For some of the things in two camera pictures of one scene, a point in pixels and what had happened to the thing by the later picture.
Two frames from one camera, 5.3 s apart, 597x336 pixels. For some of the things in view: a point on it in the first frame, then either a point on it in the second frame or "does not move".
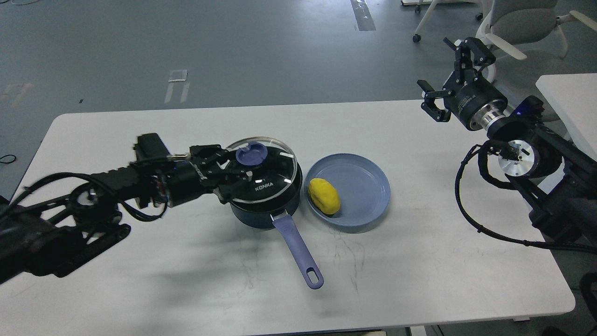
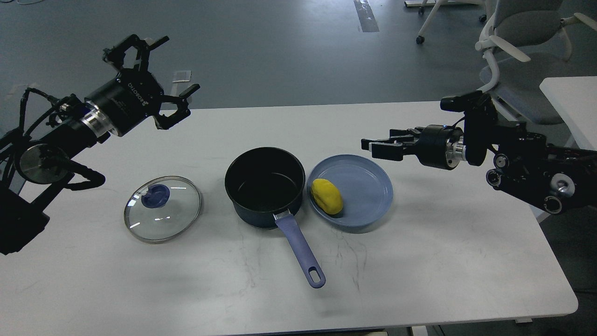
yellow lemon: (324, 195) does not move
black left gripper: (184, 182) -> (134, 96)
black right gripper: (465, 90) -> (440, 146)
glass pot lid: (274, 164) -> (162, 209)
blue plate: (363, 187) does not move
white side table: (575, 95) does not move
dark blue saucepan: (275, 213) does not move
